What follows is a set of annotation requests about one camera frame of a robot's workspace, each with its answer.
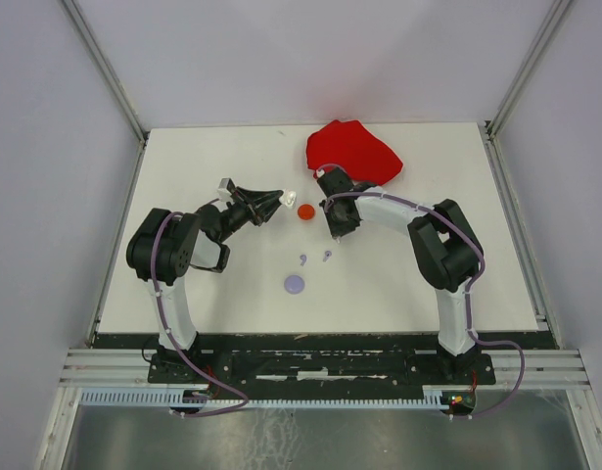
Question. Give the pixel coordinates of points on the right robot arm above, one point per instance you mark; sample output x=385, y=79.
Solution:
x=448, y=254

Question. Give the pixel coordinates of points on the purple earbud charging case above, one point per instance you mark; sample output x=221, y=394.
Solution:
x=294, y=284

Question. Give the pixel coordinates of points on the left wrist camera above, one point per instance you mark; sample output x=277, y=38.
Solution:
x=226, y=189

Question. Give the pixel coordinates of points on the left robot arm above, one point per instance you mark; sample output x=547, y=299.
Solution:
x=167, y=244

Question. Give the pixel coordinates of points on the right aluminium frame post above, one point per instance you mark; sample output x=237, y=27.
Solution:
x=544, y=38

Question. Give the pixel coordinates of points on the orange earbud charging case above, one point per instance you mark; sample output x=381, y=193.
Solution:
x=306, y=212

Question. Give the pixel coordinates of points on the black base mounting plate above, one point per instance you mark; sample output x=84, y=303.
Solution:
x=323, y=366

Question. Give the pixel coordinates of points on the aluminium frame rail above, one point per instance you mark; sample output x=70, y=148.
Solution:
x=124, y=368

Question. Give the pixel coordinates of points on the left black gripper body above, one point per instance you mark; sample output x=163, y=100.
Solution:
x=235, y=216

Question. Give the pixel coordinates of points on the red cloth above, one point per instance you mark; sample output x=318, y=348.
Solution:
x=351, y=146

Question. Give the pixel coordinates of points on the aluminium frame post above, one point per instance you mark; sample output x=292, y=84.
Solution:
x=544, y=38
x=103, y=65

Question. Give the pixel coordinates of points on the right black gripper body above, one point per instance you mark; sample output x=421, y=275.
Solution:
x=338, y=224

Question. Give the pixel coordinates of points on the left aluminium frame post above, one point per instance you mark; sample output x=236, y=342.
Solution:
x=103, y=65

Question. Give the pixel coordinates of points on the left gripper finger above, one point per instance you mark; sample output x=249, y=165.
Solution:
x=257, y=198
x=265, y=208

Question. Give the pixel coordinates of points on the white earbud charging case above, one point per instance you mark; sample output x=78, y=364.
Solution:
x=288, y=199

